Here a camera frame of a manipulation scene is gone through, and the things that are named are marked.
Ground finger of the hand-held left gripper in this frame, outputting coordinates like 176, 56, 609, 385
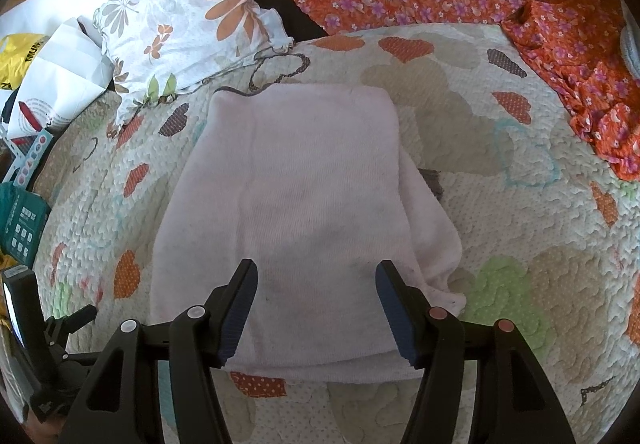
46, 303, 99, 353

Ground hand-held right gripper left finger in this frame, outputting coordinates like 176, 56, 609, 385
57, 258, 260, 444

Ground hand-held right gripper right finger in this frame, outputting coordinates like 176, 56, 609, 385
375, 259, 567, 444

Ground pink knit cardigan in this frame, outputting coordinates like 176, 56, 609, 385
150, 84, 468, 385

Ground teal package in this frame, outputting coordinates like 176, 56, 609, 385
0, 184, 52, 270

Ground colourful dotted box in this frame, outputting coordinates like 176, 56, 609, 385
9, 126, 54, 188

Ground quilted heart-print bedspread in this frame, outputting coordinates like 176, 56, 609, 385
30, 24, 640, 444

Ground white paper bag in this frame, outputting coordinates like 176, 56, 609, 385
25, 18, 115, 137

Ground yellow plastic bag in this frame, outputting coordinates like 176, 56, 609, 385
0, 34, 51, 97

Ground white floral pillow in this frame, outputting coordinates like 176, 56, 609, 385
94, 0, 296, 125

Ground light blue cloth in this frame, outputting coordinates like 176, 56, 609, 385
619, 0, 640, 61

